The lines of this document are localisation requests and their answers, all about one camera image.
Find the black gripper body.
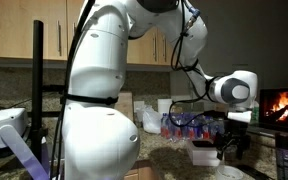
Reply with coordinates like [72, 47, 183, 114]
[227, 119, 252, 138]

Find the black remote-like object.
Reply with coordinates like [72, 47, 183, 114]
[238, 164, 268, 180]

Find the black bottle with purple label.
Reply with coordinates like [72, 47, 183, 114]
[274, 132, 288, 180]

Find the Fiji water bottle blue cap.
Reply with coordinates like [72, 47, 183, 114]
[216, 117, 228, 134]
[207, 115, 218, 141]

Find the white box with black print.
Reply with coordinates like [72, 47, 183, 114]
[186, 139, 223, 168]

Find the wrapped Fiji water bottle pack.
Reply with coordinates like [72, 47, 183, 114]
[159, 112, 215, 141]

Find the laptop showing fireplace video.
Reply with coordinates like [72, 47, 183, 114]
[258, 87, 288, 136]

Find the white paper towel roll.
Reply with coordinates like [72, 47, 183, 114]
[157, 97, 174, 117]

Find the white plastic bag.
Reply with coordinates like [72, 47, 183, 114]
[141, 105, 164, 135]

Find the wooden cutting board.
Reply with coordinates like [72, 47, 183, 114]
[115, 92, 135, 128]

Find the black pole stand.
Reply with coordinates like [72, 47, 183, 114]
[26, 19, 67, 164]

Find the pale purple curved bar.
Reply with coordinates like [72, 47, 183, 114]
[0, 124, 51, 180]

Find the white rounded device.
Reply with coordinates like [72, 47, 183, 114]
[0, 107, 31, 158]

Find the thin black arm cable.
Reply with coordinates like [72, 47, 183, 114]
[168, 0, 232, 129]

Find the white wall outlet plate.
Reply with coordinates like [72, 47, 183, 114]
[133, 100, 146, 114]

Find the black strap around arm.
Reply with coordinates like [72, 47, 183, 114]
[63, 94, 119, 107]

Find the thick black robot hose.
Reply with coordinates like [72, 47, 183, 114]
[48, 0, 97, 180]

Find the wooden wall cabinet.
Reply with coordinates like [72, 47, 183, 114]
[0, 0, 187, 68]

